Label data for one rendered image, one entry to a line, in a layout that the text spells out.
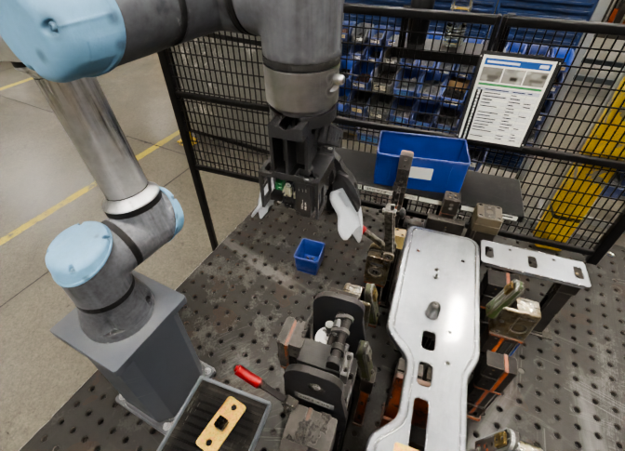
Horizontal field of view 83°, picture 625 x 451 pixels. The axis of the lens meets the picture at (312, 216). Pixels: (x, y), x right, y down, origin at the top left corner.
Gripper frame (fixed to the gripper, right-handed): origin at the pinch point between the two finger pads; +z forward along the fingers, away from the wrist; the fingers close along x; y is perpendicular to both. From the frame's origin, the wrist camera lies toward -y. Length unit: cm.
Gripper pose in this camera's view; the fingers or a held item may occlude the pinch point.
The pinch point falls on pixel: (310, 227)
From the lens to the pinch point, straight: 52.0
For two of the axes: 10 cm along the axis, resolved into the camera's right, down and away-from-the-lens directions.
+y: -3.3, 6.3, -7.0
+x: 9.4, 2.2, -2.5
